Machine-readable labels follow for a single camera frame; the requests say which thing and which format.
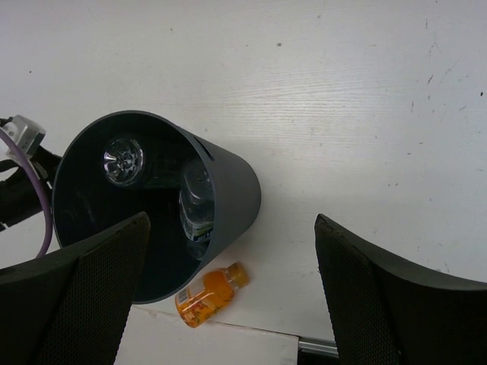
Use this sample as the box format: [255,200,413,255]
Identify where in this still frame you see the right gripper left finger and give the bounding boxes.
[1,212,151,364]

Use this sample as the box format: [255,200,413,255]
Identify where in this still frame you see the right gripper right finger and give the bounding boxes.
[314,214,486,364]

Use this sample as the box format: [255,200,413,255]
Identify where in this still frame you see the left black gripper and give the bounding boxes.
[1,147,61,228]

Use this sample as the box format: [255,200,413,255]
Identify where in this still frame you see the clear bottle without label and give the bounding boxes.
[102,135,146,188]

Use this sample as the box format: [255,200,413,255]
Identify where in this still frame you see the clear bottle green blue label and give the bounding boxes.
[178,159,215,261]

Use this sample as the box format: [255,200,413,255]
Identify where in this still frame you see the dark grey plastic bin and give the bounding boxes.
[52,111,261,303]

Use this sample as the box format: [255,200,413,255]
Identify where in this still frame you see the orange juice bottle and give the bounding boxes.
[175,262,250,329]

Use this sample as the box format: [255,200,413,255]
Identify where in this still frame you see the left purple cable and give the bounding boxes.
[0,127,53,260]

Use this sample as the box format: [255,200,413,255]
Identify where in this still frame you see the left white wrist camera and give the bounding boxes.
[1,115,46,159]

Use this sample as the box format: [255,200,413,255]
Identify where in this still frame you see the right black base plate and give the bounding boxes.
[297,338,339,365]

